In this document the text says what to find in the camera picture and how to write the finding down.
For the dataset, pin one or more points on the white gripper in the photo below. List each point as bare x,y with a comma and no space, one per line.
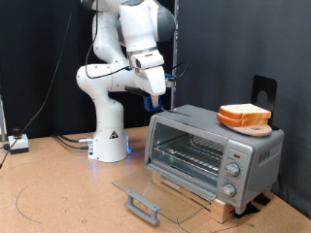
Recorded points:
152,81

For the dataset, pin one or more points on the white bread slice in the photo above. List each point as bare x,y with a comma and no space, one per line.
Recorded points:
243,110
239,122

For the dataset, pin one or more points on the round wooden plate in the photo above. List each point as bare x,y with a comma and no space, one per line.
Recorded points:
256,131

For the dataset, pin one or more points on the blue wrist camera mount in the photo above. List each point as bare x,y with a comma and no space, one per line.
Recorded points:
169,77

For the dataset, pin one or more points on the emergency stop button box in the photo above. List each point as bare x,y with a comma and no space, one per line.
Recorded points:
19,144

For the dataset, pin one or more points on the grey metal pole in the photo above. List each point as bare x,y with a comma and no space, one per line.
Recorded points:
175,51

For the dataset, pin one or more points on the black metal bookend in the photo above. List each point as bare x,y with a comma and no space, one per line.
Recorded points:
259,84

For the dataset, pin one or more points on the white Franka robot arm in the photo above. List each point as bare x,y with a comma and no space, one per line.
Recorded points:
107,145

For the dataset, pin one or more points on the silver toaster oven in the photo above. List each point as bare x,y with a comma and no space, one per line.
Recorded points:
246,145

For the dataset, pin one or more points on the slatted wooden block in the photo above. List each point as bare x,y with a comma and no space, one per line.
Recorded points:
223,212

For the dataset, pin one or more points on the silver oven knob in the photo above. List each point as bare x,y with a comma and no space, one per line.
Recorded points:
232,169
228,190

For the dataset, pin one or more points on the black foam pad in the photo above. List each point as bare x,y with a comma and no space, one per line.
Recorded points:
246,210
263,199

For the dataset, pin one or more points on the dark grey backdrop curtain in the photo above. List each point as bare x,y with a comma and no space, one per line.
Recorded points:
259,39

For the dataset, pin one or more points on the thin metal stand leg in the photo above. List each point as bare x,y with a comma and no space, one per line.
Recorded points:
2,119

